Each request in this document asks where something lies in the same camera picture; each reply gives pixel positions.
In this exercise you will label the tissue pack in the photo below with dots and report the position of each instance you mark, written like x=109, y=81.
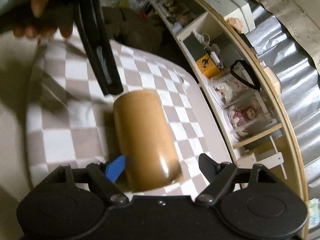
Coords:
x=314, y=216

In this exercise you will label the white storage box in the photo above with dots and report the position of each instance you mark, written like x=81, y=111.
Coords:
x=239, y=9

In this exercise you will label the tan cylindrical cup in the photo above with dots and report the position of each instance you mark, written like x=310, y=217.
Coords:
x=145, y=140

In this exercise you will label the beige printed valance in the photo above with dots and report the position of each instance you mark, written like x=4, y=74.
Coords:
x=299, y=24

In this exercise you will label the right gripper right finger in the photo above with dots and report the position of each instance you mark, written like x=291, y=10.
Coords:
x=220, y=177

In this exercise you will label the checkered beige white cloth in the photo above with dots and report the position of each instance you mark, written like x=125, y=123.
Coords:
x=70, y=121

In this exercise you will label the crumpled peach cloth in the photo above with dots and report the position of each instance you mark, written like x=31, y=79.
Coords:
x=236, y=24

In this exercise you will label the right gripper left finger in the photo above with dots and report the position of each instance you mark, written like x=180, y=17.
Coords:
x=102, y=178

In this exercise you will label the person's left hand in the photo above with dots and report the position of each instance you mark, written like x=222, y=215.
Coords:
x=31, y=32

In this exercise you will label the red doll in clear case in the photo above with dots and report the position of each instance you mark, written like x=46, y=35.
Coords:
x=248, y=116

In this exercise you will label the silver grey curtain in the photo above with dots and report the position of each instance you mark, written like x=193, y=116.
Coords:
x=299, y=86

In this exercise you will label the long wooden wall shelf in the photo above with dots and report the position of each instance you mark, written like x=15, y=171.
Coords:
x=199, y=30

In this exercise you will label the yellow cardboard box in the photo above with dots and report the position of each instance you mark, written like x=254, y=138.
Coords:
x=207, y=67

